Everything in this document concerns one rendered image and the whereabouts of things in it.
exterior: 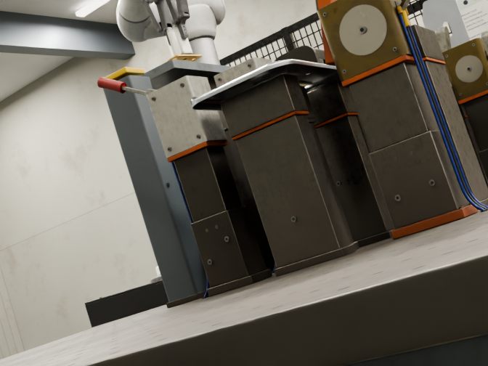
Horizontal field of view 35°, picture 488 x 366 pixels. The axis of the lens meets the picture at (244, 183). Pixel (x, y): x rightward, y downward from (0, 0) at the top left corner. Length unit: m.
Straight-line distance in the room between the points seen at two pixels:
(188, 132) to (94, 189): 10.24
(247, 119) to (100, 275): 10.51
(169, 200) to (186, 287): 0.17
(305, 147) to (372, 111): 0.11
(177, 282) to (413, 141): 0.56
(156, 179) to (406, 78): 0.55
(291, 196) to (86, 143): 10.42
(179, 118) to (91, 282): 10.56
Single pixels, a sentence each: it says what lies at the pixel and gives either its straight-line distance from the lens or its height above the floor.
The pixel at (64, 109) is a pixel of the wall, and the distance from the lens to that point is 11.85.
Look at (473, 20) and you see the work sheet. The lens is 2.83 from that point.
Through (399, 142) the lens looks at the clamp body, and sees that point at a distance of 1.15.
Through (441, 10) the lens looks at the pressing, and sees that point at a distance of 2.57.
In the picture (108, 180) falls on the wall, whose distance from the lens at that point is 11.32.
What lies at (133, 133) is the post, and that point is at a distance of 1.50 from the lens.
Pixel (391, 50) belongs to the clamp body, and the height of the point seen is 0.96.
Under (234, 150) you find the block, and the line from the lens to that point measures 1.73.
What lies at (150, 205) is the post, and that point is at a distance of 1.49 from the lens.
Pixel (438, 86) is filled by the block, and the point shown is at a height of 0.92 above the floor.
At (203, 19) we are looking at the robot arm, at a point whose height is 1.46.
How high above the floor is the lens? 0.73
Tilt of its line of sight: 6 degrees up
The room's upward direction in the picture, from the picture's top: 18 degrees counter-clockwise
